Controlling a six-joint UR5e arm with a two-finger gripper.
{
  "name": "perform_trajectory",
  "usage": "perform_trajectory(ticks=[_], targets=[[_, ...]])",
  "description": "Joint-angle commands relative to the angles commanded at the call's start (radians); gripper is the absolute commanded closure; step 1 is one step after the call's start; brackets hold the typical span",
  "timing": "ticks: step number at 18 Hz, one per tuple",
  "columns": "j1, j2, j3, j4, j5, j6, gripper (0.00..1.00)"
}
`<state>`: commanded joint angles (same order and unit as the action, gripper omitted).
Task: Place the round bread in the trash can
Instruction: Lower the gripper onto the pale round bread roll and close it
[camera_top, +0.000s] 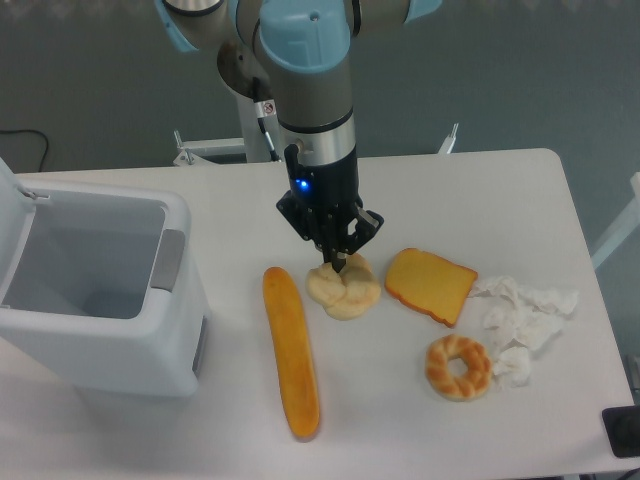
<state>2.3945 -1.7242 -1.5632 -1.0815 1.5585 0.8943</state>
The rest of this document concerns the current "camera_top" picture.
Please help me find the black cable on floor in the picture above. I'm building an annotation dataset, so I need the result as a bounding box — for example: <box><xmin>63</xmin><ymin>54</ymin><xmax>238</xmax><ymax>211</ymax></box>
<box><xmin>0</xmin><ymin>129</ymin><xmax>51</xmax><ymax>174</ymax></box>

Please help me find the black device at table edge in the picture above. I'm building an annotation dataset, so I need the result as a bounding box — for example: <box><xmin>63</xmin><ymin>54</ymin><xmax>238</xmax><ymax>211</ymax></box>
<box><xmin>602</xmin><ymin>405</ymin><xmax>639</xmax><ymax>458</ymax></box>

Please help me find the white frame at right edge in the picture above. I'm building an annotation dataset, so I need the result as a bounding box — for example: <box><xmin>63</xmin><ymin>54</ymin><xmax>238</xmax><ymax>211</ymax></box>
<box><xmin>591</xmin><ymin>172</ymin><xmax>639</xmax><ymax>270</ymax></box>

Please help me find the orange toast slice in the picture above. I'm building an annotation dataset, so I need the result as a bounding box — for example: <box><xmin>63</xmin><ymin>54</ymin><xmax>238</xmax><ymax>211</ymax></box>
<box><xmin>384</xmin><ymin>248</ymin><xmax>478</xmax><ymax>328</ymax></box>

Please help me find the braided ring bread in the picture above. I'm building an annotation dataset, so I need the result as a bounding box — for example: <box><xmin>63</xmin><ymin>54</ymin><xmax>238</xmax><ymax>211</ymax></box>
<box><xmin>424</xmin><ymin>334</ymin><xmax>492</xmax><ymax>402</ymax></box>

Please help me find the crumpled white tissue paper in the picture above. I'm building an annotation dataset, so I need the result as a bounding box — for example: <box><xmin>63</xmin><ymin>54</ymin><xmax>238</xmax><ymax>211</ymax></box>
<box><xmin>469</xmin><ymin>276</ymin><xmax>580</xmax><ymax>389</ymax></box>

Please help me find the pale round knotted bread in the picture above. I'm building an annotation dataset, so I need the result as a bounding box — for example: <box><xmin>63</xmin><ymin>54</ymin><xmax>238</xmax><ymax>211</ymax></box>
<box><xmin>305</xmin><ymin>254</ymin><xmax>381</xmax><ymax>321</ymax></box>

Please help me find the long golden baguette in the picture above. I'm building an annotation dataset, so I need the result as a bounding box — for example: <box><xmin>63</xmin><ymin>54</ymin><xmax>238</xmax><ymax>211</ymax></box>
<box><xmin>262</xmin><ymin>267</ymin><xmax>320</xmax><ymax>439</ymax></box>

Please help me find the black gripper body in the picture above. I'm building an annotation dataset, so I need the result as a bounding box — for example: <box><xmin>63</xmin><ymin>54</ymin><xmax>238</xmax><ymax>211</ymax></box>
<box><xmin>276</xmin><ymin>144</ymin><xmax>384</xmax><ymax>256</ymax></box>

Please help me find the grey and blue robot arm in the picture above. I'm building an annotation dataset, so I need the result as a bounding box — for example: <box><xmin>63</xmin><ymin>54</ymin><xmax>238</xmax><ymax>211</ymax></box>
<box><xmin>156</xmin><ymin>1</ymin><xmax>441</xmax><ymax>272</ymax></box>

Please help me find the white trash can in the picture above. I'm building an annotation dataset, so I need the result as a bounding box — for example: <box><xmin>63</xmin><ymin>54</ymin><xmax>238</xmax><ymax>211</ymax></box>
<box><xmin>1</xmin><ymin>167</ymin><xmax>210</xmax><ymax>397</ymax></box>

